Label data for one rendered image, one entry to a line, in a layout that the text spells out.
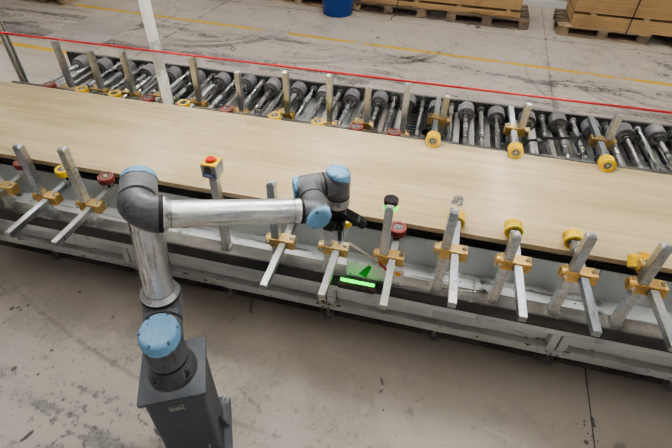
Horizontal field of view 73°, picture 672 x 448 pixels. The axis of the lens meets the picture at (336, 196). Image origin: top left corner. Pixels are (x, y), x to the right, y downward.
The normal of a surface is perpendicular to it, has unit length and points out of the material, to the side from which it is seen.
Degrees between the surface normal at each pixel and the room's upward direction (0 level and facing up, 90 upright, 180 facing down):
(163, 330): 5
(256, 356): 0
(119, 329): 0
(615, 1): 90
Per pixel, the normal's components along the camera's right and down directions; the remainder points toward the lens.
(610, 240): 0.02, -0.77
